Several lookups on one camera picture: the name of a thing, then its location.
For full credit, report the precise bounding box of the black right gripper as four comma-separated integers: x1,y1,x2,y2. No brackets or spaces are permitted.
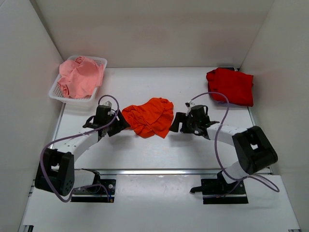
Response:
169,113,199,134

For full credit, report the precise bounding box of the orange t shirt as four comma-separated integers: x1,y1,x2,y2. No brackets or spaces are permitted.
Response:
122,98,174,139

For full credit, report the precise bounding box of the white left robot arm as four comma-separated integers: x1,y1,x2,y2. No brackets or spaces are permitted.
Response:
35,101,130,202

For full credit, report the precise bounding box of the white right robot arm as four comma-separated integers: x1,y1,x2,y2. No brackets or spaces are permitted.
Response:
169,105,278,197

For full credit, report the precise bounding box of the pink t shirt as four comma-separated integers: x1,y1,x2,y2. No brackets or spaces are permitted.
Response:
57,56,105,99

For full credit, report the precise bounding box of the red folded t shirt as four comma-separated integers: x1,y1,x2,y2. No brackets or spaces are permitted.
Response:
206,68,253,107

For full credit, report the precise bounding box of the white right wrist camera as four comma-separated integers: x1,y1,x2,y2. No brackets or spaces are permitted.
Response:
185,101,195,109

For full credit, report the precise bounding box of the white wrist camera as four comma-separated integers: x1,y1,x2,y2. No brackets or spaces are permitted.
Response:
103,101,112,108
185,101,195,109

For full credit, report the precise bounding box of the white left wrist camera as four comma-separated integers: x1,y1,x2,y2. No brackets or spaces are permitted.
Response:
103,101,112,108

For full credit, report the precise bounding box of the aluminium table rail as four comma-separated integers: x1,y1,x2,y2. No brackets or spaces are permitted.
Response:
74,169,271,175

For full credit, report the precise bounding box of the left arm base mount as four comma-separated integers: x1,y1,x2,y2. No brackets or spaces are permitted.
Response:
70,169,116,203

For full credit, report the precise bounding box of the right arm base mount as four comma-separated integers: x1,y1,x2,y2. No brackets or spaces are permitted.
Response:
190,172,249,205

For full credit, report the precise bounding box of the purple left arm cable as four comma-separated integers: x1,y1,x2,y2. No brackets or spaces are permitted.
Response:
40,95,120,203

